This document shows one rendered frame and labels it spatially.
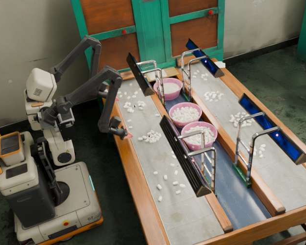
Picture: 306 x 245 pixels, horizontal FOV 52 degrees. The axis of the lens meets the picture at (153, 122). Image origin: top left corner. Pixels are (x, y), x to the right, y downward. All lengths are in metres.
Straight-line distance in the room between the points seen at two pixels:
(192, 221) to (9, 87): 2.73
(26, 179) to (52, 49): 1.83
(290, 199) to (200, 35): 1.80
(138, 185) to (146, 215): 0.23
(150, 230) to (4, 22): 2.61
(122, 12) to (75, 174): 1.48
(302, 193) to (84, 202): 1.62
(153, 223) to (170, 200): 0.20
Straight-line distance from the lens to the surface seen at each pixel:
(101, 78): 1.97
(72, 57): 2.36
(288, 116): 3.84
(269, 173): 2.15
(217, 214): 1.88
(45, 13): 3.61
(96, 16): 2.82
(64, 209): 2.71
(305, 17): 4.79
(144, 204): 1.95
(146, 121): 2.54
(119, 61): 3.00
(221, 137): 2.34
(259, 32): 4.84
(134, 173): 2.11
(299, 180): 2.16
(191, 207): 1.94
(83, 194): 2.75
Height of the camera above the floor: 2.32
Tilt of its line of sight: 39 degrees down
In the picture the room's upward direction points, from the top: 8 degrees counter-clockwise
